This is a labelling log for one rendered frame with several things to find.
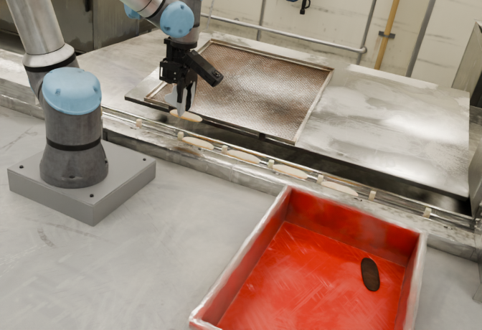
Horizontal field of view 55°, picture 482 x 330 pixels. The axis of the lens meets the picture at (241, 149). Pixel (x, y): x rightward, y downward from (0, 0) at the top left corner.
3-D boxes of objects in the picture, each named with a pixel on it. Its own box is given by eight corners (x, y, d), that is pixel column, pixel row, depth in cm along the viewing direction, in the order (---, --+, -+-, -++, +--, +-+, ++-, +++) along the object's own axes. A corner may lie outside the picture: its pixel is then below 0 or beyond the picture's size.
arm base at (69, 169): (70, 196, 99) (69, 156, 94) (25, 170, 105) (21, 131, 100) (122, 171, 111) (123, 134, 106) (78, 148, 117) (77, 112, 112)
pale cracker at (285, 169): (270, 170, 126) (271, 166, 125) (275, 163, 129) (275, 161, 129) (305, 181, 123) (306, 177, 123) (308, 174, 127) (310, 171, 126)
